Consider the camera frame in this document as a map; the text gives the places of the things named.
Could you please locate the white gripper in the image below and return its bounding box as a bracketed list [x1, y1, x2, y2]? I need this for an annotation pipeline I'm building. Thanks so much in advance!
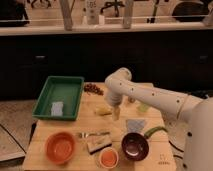
[105, 89, 123, 121]

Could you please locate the yellow banana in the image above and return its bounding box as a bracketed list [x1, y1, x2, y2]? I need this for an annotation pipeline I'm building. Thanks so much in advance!
[94, 106, 112, 116]

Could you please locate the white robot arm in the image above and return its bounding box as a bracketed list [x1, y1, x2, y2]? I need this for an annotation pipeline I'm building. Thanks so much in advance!
[105, 68, 213, 171]

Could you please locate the small white bowl orange inside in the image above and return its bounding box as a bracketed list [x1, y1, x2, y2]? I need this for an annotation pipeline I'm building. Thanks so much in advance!
[98, 147, 119, 169]

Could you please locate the red-orange bowl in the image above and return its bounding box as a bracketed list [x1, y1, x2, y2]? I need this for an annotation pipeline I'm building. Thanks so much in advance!
[45, 132, 76, 165]

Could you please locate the metal measuring cup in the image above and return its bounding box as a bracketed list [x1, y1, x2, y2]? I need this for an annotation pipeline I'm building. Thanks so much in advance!
[128, 97, 135, 103]

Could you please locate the light green cup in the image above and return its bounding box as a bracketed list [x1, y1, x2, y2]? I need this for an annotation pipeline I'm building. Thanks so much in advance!
[138, 104, 150, 112]

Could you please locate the bunch of red grapes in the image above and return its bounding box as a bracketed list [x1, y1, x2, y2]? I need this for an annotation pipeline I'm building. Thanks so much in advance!
[84, 83, 104, 95]

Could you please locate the green plastic tray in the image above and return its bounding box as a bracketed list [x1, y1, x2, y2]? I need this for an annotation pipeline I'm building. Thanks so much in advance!
[33, 76, 84, 121]

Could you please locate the clear plastic container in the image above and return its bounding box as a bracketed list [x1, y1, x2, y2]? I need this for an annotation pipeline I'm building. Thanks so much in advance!
[51, 101, 63, 116]

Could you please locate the dark purple pan green handle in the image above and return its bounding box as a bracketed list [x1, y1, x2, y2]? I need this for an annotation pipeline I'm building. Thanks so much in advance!
[121, 126, 167, 161]

